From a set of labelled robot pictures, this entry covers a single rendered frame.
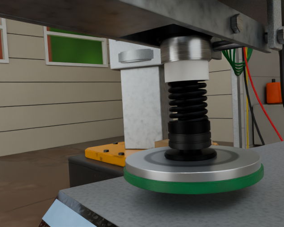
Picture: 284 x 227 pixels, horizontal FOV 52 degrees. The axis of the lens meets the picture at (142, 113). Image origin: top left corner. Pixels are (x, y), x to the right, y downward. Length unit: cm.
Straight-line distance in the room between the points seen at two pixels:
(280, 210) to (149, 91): 96
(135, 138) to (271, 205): 97
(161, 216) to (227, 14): 31
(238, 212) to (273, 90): 351
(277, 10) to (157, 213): 44
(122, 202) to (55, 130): 660
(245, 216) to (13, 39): 658
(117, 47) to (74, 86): 598
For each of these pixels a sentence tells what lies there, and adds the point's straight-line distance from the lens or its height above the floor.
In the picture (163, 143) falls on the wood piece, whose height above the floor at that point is 83.
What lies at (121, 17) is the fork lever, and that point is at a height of 111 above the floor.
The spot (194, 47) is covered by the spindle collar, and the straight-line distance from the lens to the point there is 45.
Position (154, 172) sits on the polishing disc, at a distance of 40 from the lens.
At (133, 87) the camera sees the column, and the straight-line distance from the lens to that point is 134.
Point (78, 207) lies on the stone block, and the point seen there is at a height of 85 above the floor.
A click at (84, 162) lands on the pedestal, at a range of 138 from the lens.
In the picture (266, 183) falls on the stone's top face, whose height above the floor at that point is 86.
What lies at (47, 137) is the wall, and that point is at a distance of 695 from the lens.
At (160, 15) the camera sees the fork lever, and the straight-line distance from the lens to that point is 34.
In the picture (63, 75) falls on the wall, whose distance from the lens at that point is 718.
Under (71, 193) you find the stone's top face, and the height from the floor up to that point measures 86.
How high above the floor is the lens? 101
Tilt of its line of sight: 3 degrees down
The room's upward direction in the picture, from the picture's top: 3 degrees counter-clockwise
